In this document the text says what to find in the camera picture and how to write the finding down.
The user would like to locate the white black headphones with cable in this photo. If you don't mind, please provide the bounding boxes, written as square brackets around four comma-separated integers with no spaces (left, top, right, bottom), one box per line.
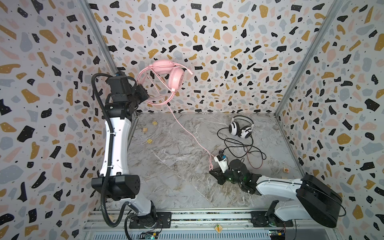
[217,115,267,170]

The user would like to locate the pink headphones with cable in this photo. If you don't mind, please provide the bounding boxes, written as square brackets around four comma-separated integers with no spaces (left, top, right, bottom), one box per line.
[136,59,215,171]

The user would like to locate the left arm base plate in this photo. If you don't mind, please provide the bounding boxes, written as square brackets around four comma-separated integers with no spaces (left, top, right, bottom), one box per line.
[129,212,172,230]

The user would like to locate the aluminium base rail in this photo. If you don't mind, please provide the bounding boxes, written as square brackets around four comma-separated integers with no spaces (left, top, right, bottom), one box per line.
[80,208,343,240]

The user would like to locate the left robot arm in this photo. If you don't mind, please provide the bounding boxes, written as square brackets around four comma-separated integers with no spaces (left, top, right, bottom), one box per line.
[91,71,157,228]

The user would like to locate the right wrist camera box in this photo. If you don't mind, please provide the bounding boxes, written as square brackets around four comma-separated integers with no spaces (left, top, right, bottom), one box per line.
[214,151,229,173]

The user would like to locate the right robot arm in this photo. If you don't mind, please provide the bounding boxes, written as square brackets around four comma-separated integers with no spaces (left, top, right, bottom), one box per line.
[209,159,343,228]

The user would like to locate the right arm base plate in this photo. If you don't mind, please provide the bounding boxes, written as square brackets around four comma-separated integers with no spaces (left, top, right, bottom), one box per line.
[251,211,294,228]

